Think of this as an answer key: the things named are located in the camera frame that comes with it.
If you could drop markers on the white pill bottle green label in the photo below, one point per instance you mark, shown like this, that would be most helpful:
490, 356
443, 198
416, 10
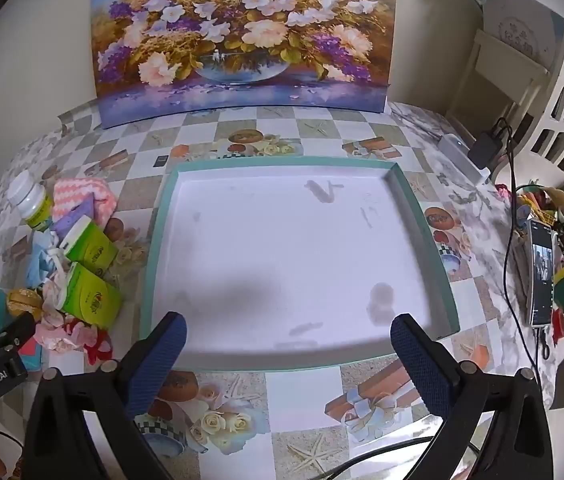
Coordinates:
31, 200

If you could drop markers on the white chair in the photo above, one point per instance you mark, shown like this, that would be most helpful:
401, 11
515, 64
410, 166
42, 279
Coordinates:
507, 60

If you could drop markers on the black charger adapter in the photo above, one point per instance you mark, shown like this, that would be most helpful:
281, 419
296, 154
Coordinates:
487, 150

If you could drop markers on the pile of colourful toys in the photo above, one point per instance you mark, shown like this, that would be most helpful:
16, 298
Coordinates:
557, 210

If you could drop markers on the printed checkered tablecloth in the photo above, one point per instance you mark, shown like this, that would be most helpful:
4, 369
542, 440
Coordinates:
312, 410

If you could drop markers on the red bow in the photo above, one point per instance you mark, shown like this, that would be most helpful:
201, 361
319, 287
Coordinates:
96, 347

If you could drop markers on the purple cloth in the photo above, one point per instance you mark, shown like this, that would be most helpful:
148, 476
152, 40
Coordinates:
74, 217

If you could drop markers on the smartphone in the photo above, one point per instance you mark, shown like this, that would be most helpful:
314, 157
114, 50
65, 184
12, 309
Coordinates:
542, 275

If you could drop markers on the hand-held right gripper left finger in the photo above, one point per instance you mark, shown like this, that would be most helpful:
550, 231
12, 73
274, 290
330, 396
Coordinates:
159, 355

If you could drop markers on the tan bun plush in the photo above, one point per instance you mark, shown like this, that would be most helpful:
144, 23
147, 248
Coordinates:
24, 300

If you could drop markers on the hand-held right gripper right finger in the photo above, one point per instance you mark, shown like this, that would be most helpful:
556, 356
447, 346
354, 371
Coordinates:
419, 360

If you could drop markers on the floral painting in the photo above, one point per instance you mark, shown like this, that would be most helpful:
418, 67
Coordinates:
242, 35

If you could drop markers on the green tissue packet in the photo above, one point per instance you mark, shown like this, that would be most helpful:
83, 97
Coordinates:
94, 247
89, 295

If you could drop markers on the blue face mask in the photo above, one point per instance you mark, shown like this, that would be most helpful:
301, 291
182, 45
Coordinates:
39, 262

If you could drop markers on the white power strip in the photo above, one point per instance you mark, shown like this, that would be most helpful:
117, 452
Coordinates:
454, 150

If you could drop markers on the teal box lid tray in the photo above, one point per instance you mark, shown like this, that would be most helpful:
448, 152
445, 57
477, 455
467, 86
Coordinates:
287, 240

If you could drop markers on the pink white zigzag cloth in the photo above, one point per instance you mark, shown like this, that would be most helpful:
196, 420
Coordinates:
79, 192

